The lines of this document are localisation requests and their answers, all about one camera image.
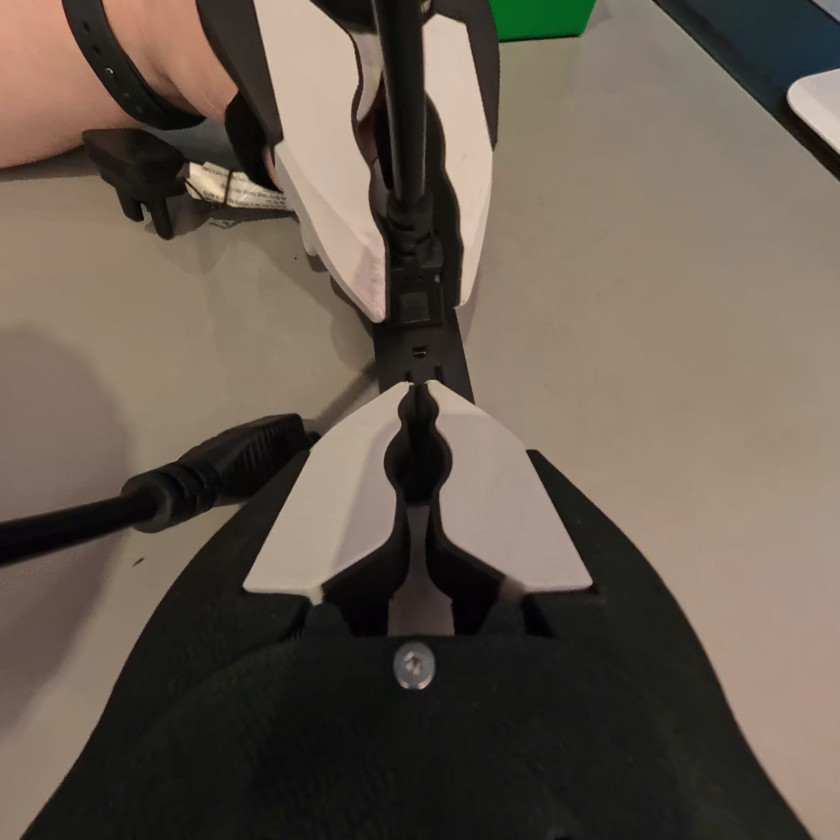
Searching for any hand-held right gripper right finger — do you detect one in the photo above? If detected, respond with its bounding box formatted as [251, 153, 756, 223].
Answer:
[423, 381, 593, 608]

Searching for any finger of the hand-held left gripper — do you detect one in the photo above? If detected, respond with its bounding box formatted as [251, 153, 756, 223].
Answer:
[251, 0, 395, 324]
[420, 13, 494, 308]

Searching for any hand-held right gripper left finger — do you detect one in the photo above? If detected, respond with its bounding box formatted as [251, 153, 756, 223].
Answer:
[243, 382, 416, 606]

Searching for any black power plug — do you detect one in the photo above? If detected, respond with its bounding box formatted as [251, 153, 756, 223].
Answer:
[384, 193, 450, 329]

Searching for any person's left forearm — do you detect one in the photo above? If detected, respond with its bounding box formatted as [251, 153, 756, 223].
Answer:
[0, 0, 142, 170]

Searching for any person's left hand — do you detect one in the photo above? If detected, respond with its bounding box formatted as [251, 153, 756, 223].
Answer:
[107, 0, 232, 122]

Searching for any black wristband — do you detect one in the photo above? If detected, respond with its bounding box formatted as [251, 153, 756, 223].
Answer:
[61, 0, 207, 130]

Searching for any green plastic bin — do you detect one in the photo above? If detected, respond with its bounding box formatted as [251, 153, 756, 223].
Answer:
[491, 0, 599, 42]

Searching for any white document stand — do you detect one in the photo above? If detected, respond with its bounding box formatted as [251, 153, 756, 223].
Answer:
[786, 71, 840, 158]

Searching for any white cable label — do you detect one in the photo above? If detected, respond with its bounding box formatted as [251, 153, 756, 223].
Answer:
[184, 161, 293, 214]

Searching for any black three-pin wall plug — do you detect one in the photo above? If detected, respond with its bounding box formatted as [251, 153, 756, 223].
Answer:
[82, 126, 193, 240]

